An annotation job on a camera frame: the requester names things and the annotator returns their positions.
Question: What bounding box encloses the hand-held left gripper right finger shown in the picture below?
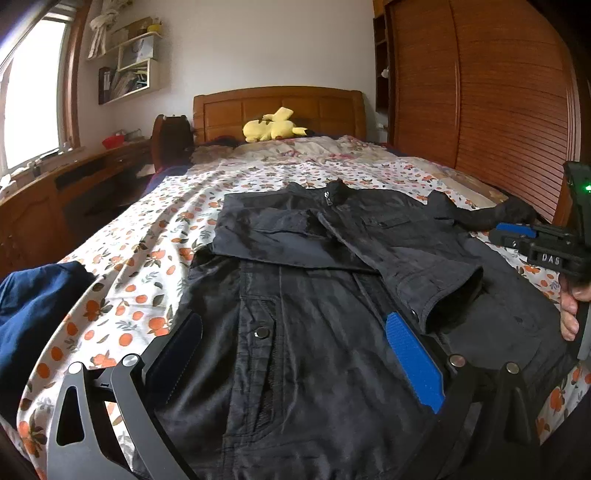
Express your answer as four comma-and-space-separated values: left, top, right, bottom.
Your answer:
384, 311, 543, 480

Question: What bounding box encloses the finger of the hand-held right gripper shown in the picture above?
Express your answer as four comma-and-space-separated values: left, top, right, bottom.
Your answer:
488, 222, 539, 252

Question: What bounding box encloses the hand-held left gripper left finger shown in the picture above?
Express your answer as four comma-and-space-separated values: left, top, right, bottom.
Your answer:
46, 311, 204, 480

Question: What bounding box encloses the black jacket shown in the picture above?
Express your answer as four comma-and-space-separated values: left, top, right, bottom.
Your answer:
131, 179, 578, 480

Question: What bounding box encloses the person's right hand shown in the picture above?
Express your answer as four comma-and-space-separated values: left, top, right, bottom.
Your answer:
560, 276, 591, 342

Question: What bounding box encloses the orange-print white bedsheet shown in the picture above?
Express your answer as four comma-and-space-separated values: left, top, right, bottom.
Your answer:
16, 154, 591, 480

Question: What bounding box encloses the wooden wardrobe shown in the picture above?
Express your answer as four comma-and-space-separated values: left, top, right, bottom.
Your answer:
373, 0, 583, 227

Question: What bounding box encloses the navy blue garment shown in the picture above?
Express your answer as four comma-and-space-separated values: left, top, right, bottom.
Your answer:
0, 261, 95, 428

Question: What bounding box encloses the wooden desk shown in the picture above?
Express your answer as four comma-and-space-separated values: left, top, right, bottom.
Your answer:
0, 138, 155, 282

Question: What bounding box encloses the floral patchwork quilt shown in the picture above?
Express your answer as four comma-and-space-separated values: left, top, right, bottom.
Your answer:
191, 135, 509, 204

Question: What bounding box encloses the brown chair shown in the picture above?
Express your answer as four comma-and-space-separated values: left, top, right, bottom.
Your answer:
151, 114, 194, 169

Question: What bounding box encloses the yellow plush toy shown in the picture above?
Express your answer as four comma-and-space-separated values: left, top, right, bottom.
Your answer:
242, 107, 308, 144

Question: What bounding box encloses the wooden headboard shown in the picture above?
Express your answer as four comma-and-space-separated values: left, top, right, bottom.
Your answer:
192, 86, 369, 145

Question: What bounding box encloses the window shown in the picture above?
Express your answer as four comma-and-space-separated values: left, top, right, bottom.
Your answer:
0, 9, 86, 174

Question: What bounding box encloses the white hanging cloth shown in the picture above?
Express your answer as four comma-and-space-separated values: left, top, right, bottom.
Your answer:
89, 0, 122, 59

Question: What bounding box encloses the white wall shelf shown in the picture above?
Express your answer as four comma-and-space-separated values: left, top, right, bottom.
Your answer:
87, 16, 172, 106

